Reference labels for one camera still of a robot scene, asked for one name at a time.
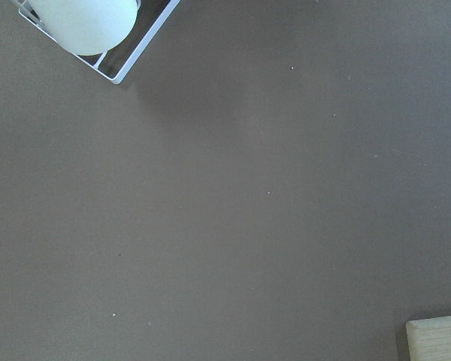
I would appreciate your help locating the white cup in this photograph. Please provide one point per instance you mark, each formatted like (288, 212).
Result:
(87, 27)

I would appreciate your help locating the wooden cutting board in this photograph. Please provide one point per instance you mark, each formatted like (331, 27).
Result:
(429, 339)

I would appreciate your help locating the white wire cup rack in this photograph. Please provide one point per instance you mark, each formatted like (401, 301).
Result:
(116, 63)

